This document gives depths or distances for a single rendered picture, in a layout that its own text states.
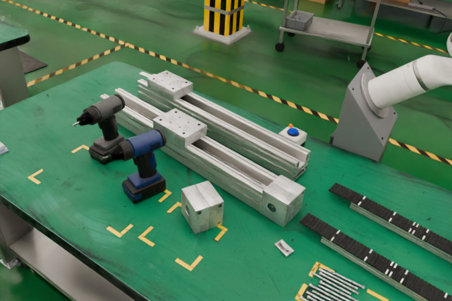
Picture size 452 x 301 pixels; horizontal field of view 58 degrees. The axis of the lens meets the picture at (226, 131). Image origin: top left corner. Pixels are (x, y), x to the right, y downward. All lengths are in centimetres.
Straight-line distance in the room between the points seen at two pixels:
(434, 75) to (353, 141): 36
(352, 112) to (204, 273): 79
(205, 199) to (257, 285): 27
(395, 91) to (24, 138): 136
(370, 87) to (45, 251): 151
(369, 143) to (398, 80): 25
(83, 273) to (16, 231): 37
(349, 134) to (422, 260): 52
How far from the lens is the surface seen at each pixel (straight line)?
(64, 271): 190
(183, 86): 166
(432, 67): 154
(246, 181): 126
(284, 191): 123
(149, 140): 120
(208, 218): 119
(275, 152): 139
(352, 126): 157
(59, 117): 175
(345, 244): 123
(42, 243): 203
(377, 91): 160
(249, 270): 115
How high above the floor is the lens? 170
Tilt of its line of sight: 35 degrees down
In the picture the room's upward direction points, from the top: 4 degrees clockwise
